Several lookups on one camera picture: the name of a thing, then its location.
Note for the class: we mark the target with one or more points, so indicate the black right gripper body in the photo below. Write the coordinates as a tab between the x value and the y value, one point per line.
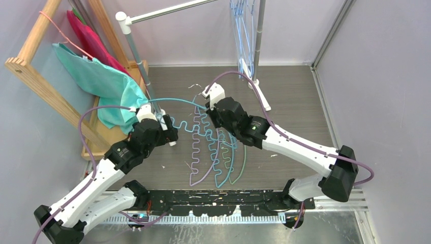
219	121

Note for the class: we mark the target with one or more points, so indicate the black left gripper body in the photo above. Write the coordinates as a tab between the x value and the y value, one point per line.
161	139

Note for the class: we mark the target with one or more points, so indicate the teal wavy plastic hanger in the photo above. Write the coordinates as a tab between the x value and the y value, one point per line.
183	124

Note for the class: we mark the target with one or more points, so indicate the light blue wire hanger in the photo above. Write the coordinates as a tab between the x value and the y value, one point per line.
242	15
249	10
236	11

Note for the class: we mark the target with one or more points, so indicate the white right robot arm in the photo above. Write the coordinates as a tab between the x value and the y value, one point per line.
335	173

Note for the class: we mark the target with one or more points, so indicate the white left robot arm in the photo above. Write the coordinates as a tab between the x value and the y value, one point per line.
72	217

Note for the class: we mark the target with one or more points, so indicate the purple wavy plastic hanger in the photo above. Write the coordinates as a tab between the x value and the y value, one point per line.
201	129

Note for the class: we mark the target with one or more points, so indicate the teal cloth garment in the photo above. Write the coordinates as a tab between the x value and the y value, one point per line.
112	86

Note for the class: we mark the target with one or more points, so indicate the magenta cloth garment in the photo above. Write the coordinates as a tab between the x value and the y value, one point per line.
92	45

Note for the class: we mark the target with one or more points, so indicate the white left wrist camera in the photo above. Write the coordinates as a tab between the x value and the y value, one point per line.
143	112

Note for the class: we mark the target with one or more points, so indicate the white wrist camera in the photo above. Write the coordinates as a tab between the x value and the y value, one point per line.
143	112
214	93

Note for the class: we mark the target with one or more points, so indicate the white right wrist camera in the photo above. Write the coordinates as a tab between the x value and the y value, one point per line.
214	93

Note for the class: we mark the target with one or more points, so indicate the wooden clothes rack frame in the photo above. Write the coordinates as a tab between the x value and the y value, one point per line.
98	135

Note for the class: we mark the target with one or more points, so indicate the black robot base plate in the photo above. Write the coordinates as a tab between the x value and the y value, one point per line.
218	207

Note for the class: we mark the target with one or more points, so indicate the metal hanger rail stand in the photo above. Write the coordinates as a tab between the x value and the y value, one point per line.
187	34

